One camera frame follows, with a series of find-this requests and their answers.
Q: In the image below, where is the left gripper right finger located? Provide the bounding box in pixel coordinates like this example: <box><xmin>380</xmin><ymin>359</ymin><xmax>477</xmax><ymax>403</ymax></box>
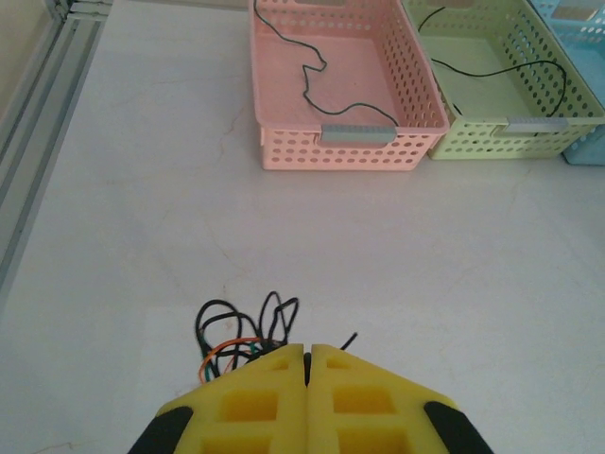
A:
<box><xmin>306</xmin><ymin>343</ymin><xmax>495</xmax><ymax>454</ymax></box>

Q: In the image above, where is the thin black cable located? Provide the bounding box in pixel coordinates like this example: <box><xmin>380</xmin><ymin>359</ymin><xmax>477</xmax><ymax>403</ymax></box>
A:
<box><xmin>257</xmin><ymin>291</ymin><xmax>359</xmax><ymax>354</ymax></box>
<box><xmin>418</xmin><ymin>5</ymin><xmax>568</xmax><ymax>138</ymax></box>

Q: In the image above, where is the blue perforated plastic basket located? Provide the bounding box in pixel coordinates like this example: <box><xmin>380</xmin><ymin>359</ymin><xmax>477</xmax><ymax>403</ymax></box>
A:
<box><xmin>528</xmin><ymin>0</ymin><xmax>605</xmax><ymax>166</ymax></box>

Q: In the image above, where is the green perforated plastic basket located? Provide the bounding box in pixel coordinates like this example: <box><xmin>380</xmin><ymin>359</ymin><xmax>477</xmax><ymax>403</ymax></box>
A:
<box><xmin>401</xmin><ymin>0</ymin><xmax>605</xmax><ymax>161</ymax></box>

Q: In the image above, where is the thin dark green cable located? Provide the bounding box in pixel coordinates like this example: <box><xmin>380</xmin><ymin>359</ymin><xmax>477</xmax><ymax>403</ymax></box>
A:
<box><xmin>252</xmin><ymin>0</ymin><xmax>399</xmax><ymax>129</ymax></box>

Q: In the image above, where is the bundle of coloured wires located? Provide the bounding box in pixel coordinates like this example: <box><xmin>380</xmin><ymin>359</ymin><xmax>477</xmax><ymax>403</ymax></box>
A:
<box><xmin>202</xmin><ymin>337</ymin><xmax>273</xmax><ymax>379</ymax></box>
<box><xmin>196</xmin><ymin>298</ymin><xmax>260</xmax><ymax>379</ymax></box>

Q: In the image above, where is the pink perforated plastic basket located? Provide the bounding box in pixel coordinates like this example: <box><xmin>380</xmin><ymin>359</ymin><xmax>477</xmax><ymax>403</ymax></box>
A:
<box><xmin>249</xmin><ymin>0</ymin><xmax>450</xmax><ymax>172</ymax></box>

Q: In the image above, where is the aluminium table side rail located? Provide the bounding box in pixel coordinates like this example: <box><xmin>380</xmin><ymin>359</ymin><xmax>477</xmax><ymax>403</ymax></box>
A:
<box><xmin>0</xmin><ymin>0</ymin><xmax>114</xmax><ymax>294</ymax></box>

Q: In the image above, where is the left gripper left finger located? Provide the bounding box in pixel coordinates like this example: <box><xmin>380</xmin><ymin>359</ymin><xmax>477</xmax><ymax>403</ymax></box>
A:
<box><xmin>127</xmin><ymin>343</ymin><xmax>311</xmax><ymax>454</ymax></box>

